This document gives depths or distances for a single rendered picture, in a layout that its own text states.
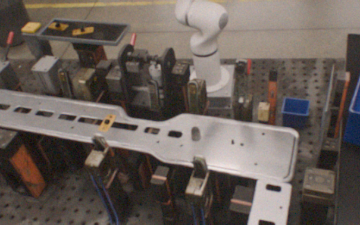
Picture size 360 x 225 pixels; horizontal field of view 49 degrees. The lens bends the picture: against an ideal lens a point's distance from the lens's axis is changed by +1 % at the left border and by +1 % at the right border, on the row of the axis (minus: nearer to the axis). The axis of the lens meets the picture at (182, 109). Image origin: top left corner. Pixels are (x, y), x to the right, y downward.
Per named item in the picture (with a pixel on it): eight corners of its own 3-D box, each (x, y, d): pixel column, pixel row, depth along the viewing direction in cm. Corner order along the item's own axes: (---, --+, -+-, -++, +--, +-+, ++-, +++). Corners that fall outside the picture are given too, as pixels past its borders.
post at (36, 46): (55, 108, 201) (20, 34, 171) (63, 99, 206) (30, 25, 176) (68, 110, 198) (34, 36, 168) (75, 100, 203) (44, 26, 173)
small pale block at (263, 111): (257, 175, 156) (257, 109, 131) (259, 169, 158) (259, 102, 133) (266, 177, 154) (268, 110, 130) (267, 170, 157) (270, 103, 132)
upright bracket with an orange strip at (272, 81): (265, 169, 157) (268, 70, 124) (265, 166, 158) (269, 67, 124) (272, 170, 157) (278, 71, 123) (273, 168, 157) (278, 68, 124)
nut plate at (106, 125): (106, 132, 141) (106, 130, 140) (97, 130, 142) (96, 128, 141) (116, 115, 146) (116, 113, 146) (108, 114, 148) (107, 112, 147)
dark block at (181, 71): (184, 149, 170) (170, 72, 142) (188, 137, 175) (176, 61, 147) (195, 150, 169) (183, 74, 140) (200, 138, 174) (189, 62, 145)
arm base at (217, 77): (191, 68, 197) (185, 37, 183) (229, 64, 193) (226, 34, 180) (188, 94, 184) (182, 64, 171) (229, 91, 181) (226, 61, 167)
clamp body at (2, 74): (15, 132, 192) (-20, 73, 167) (29, 116, 199) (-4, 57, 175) (32, 134, 189) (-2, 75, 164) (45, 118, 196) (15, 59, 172)
